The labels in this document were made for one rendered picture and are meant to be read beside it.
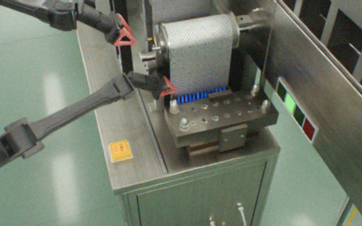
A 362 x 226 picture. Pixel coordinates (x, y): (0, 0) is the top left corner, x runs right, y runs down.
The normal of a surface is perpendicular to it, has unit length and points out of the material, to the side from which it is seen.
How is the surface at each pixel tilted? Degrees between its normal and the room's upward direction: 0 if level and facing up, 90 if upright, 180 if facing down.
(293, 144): 0
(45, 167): 0
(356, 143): 90
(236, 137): 90
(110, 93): 36
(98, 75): 0
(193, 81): 90
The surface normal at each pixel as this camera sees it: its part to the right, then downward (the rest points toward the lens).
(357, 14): -0.95, 0.22
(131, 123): 0.00, -0.70
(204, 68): 0.29, 0.68
